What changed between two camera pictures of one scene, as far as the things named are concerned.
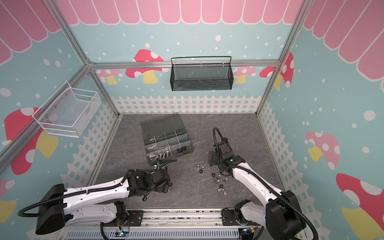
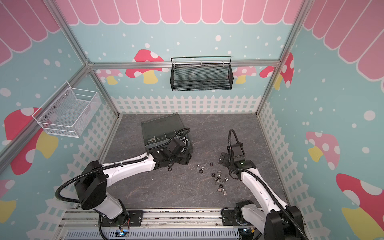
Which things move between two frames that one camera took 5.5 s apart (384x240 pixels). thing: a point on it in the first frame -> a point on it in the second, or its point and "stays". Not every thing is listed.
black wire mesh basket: (201, 76) stays
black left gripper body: (161, 188) -> (182, 159)
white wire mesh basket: (68, 111) stays
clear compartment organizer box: (166, 139) stays
